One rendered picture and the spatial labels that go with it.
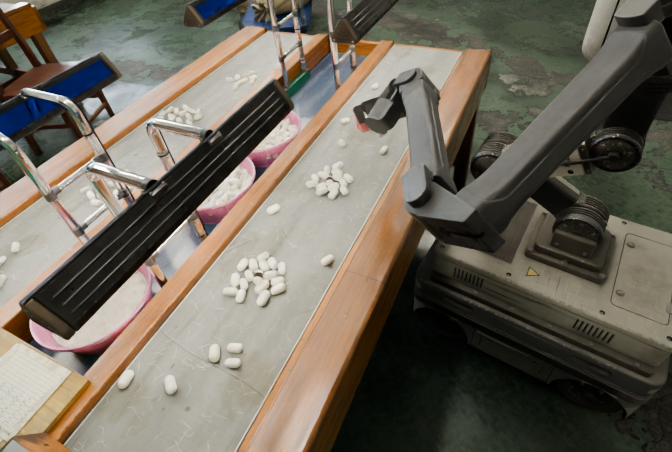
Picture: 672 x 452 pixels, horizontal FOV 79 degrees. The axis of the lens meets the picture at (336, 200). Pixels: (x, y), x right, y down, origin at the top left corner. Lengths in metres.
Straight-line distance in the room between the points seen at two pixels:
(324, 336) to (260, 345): 0.14
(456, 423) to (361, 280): 0.82
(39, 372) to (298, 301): 0.53
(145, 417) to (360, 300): 0.47
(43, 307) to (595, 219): 1.25
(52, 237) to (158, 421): 0.67
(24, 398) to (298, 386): 0.52
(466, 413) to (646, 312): 0.65
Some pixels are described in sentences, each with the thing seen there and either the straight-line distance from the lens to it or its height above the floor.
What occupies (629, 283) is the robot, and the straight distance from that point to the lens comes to 1.46.
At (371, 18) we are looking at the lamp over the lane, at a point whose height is 1.07.
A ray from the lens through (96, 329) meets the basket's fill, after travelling 1.11.
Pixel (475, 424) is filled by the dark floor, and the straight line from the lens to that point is 1.63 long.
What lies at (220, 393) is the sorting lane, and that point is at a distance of 0.90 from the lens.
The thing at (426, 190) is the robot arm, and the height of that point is 1.14.
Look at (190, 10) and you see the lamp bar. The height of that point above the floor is 1.10.
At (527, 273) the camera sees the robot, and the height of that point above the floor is 0.48.
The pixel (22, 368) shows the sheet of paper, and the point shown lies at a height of 0.78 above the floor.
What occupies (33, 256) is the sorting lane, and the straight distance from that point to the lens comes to 1.37.
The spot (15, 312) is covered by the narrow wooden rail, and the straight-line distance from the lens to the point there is 1.22.
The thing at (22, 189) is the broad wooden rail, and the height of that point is 0.76.
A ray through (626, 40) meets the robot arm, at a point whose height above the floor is 1.30.
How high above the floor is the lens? 1.53
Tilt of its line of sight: 43 degrees down
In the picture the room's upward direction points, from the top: 7 degrees counter-clockwise
